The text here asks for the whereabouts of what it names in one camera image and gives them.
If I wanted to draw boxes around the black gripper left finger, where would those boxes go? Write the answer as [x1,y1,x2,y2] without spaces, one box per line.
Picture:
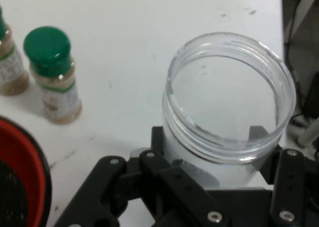
[53,126,230,227]

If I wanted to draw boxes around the clear plastic jar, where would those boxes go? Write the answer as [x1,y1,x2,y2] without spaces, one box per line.
[161,31,297,190]

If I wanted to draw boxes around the red bowl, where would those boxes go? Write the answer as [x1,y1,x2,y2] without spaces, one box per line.
[0,115,53,227]

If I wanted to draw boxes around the green cap spice bottle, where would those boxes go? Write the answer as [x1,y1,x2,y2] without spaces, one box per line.
[0,5,30,96]
[23,25,83,125]

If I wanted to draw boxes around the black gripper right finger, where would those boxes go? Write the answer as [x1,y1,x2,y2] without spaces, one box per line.
[249,126,319,227]

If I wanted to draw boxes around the black seeds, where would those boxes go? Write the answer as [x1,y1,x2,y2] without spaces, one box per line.
[0,159,27,227]

